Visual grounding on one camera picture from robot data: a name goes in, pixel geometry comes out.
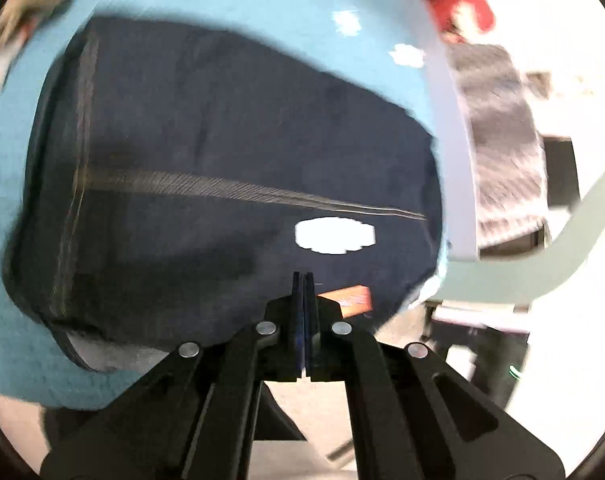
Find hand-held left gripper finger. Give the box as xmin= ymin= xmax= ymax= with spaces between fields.
xmin=40 ymin=272 xmax=306 ymax=480
xmin=305 ymin=272 xmax=565 ymax=480

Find dark blue jeans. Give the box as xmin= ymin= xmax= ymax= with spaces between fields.
xmin=2 ymin=15 xmax=450 ymax=373

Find grey striped cloth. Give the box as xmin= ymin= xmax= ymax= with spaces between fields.
xmin=447 ymin=42 xmax=550 ymax=251

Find black box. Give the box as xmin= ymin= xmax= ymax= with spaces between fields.
xmin=542 ymin=135 xmax=581 ymax=207

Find blue cloud-print blanket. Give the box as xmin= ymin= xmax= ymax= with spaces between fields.
xmin=0 ymin=0 xmax=450 ymax=411

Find beige cloth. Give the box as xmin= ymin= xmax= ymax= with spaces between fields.
xmin=0 ymin=0 xmax=100 ymax=98

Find pale green curved frame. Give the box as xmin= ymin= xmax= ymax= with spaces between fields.
xmin=432 ymin=152 xmax=605 ymax=307

